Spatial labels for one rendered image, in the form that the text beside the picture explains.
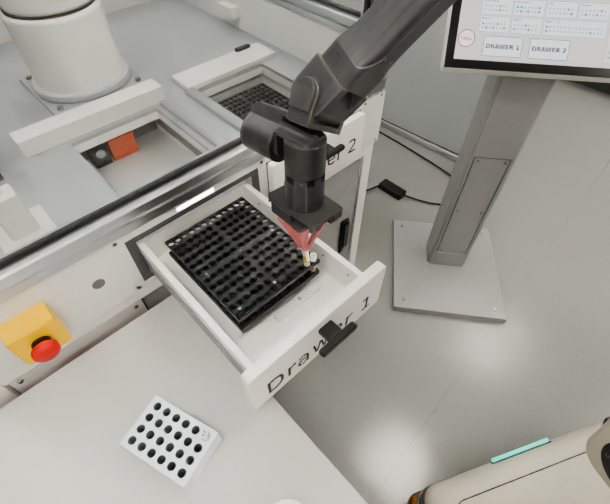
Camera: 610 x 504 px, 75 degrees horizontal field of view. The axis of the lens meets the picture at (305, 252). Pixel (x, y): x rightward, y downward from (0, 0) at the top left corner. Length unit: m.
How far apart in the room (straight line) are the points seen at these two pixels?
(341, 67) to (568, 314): 1.67
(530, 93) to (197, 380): 1.16
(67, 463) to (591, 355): 1.74
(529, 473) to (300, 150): 1.06
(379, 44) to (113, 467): 0.70
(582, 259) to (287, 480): 1.82
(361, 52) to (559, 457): 1.16
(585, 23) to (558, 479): 1.14
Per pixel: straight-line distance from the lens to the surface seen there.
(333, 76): 0.51
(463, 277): 1.86
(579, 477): 1.38
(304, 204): 0.57
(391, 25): 0.50
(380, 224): 2.02
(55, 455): 0.81
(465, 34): 1.20
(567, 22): 1.28
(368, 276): 0.65
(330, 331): 0.61
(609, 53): 1.31
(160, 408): 0.75
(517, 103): 1.39
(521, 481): 1.31
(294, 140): 0.53
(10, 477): 0.83
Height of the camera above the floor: 1.45
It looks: 51 degrees down
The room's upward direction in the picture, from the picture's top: straight up
